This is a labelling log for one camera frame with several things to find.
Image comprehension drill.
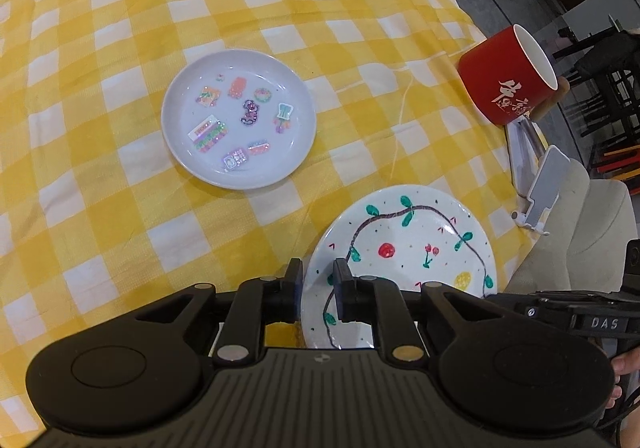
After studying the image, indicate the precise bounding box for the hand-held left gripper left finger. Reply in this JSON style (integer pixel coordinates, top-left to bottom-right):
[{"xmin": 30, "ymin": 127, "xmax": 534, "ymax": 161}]
[{"xmin": 133, "ymin": 258, "xmax": 305, "ymax": 369}]

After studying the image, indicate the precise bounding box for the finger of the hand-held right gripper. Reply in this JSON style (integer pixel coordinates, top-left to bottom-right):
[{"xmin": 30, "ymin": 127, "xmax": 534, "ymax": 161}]
[{"xmin": 484, "ymin": 292, "xmax": 572, "ymax": 329}]

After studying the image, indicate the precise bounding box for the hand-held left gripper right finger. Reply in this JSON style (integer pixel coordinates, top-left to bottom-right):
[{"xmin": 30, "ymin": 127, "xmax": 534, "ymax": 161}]
[{"xmin": 332, "ymin": 258, "xmax": 502, "ymax": 368}]

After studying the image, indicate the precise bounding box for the white plate with painted vine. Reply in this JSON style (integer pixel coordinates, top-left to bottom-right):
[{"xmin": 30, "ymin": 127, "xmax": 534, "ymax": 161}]
[{"xmin": 300, "ymin": 184, "xmax": 497, "ymax": 351}]

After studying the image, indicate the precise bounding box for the person's right hand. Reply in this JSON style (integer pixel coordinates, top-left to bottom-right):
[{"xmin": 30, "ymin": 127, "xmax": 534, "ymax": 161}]
[{"xmin": 610, "ymin": 349, "xmax": 640, "ymax": 378}]

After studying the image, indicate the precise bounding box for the beige cushion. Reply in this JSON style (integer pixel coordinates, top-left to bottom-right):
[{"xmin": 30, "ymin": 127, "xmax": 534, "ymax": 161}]
[{"xmin": 505, "ymin": 160, "xmax": 640, "ymax": 299}]

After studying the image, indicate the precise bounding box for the white phone stand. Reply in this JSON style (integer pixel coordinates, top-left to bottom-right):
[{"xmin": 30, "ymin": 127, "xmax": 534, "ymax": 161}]
[{"xmin": 511, "ymin": 145, "xmax": 571, "ymax": 235}]

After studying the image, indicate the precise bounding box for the white plate with stickers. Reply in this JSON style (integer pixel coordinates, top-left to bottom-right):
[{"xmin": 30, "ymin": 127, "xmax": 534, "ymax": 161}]
[{"xmin": 162, "ymin": 49, "xmax": 317, "ymax": 191}]

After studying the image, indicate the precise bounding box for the black chair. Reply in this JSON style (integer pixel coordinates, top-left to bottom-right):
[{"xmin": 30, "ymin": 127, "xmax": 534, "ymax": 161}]
[{"xmin": 550, "ymin": 15, "xmax": 640, "ymax": 179}]

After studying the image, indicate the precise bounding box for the red mug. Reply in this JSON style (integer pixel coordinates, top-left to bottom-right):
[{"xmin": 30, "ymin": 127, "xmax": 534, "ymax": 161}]
[{"xmin": 459, "ymin": 24, "xmax": 558, "ymax": 127}]

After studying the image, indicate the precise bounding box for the yellow checked tablecloth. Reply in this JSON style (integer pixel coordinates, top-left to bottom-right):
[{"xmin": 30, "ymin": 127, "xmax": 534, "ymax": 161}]
[{"xmin": 0, "ymin": 0, "xmax": 538, "ymax": 429}]

